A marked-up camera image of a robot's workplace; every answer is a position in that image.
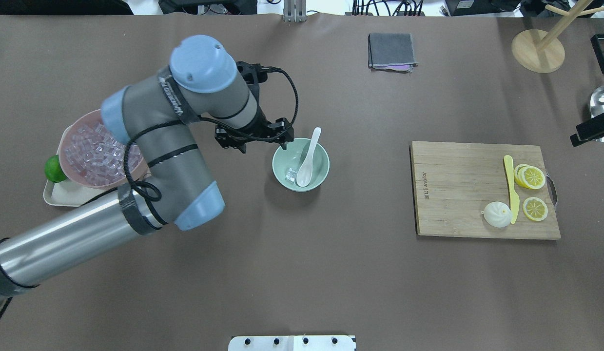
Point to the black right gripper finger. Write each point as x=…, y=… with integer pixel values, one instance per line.
x=590, y=130

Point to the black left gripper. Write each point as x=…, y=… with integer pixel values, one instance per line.
x=259, y=129

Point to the single clear ice cube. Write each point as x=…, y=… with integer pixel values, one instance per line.
x=291, y=175

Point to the white ceramic spoon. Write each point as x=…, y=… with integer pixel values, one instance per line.
x=304, y=173

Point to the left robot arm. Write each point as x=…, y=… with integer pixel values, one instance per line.
x=202, y=82

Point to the mint green bowl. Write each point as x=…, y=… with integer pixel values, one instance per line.
x=293, y=157

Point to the pile of clear ice cubes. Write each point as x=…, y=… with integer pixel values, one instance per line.
x=94, y=156

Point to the pink bowl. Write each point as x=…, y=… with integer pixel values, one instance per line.
x=70, y=165

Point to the black glass rack tray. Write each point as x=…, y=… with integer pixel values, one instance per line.
x=597, y=42

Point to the stacked lemon slices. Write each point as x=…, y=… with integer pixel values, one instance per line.
x=529, y=177

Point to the wooden mug tree stand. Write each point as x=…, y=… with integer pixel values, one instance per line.
x=541, y=51

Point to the single lemon slice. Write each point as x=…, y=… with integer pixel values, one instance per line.
x=535, y=209

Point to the yellow plastic knife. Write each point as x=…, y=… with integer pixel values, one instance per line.
x=514, y=199

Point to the white steamed bun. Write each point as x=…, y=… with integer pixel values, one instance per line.
x=497, y=214

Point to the bamboo cutting board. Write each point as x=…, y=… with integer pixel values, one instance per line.
x=454, y=182

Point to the grey folded cloth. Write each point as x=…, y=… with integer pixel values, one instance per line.
x=391, y=52

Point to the cream rabbit tray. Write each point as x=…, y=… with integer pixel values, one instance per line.
x=92, y=159

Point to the green lime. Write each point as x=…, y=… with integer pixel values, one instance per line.
x=53, y=171

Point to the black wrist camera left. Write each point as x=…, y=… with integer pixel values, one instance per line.
x=254, y=75

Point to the aluminium frame post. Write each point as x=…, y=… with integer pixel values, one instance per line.
x=294, y=11

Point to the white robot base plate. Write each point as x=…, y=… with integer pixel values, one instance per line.
x=330, y=342

